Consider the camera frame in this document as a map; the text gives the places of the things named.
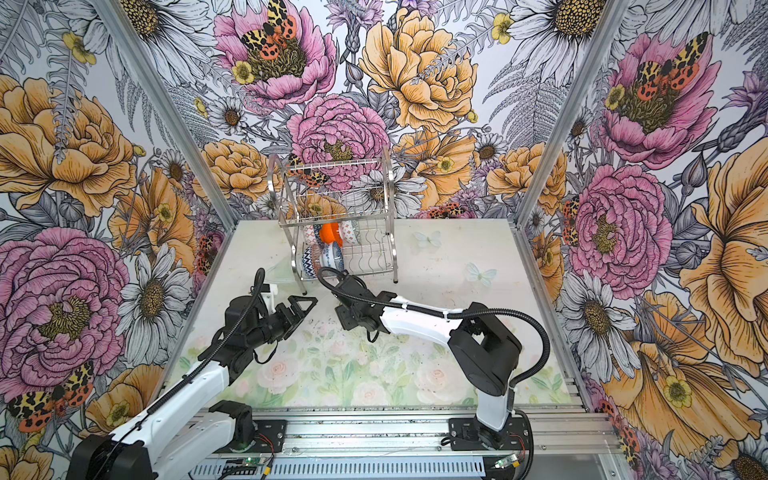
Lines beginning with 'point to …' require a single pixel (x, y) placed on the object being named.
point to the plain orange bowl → (329, 233)
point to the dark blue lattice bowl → (317, 228)
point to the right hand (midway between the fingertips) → (353, 317)
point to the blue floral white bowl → (332, 256)
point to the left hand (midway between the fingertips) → (311, 316)
